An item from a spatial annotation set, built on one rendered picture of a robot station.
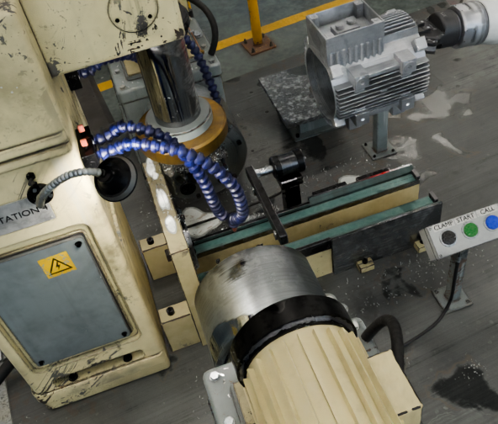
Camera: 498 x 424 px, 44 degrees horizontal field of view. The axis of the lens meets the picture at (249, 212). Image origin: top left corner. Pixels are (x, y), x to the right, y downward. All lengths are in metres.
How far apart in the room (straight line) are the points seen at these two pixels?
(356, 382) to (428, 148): 1.21
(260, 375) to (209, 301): 0.36
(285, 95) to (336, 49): 0.75
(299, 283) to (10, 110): 0.57
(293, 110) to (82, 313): 0.94
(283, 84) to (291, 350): 1.29
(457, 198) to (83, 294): 1.04
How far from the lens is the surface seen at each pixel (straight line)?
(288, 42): 3.97
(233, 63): 3.85
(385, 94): 1.28
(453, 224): 1.34
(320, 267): 1.56
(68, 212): 1.08
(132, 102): 1.70
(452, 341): 1.50
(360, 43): 1.24
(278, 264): 1.16
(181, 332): 1.47
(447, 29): 1.36
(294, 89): 1.97
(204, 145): 1.16
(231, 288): 1.14
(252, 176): 1.52
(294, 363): 0.82
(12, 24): 0.89
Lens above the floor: 2.06
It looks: 46 degrees down
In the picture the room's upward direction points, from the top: 11 degrees counter-clockwise
